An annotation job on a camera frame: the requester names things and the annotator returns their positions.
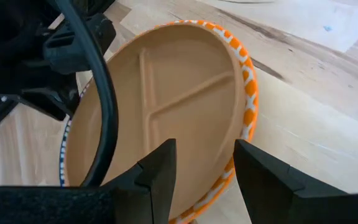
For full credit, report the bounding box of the blue patterned rim plate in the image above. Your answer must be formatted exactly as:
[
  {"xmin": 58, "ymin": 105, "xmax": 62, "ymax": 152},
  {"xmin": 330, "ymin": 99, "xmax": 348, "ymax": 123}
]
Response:
[{"xmin": 58, "ymin": 81, "xmax": 90, "ymax": 188}]

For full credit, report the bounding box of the tan divided plate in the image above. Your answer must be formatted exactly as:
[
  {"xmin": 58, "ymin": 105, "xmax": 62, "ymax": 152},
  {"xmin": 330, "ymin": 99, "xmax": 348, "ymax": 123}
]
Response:
[{"xmin": 64, "ymin": 23, "xmax": 247, "ymax": 220}]

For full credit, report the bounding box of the orange patterned rim plate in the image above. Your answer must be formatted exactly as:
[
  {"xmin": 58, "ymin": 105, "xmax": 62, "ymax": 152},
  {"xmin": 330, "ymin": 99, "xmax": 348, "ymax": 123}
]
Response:
[{"xmin": 135, "ymin": 19, "xmax": 260, "ymax": 224}]

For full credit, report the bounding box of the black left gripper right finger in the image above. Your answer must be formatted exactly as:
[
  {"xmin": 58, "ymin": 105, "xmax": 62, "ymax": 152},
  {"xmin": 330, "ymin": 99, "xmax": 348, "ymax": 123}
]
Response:
[{"xmin": 232, "ymin": 138, "xmax": 358, "ymax": 224}]

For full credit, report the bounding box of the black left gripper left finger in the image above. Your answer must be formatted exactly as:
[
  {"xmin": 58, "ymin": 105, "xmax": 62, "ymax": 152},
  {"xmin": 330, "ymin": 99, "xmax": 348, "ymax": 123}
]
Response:
[{"xmin": 113, "ymin": 138, "xmax": 178, "ymax": 224}]

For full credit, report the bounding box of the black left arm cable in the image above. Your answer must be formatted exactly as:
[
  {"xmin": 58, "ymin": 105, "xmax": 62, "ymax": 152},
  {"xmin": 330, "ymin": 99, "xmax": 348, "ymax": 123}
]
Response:
[{"xmin": 53, "ymin": 0, "xmax": 119, "ymax": 188}]

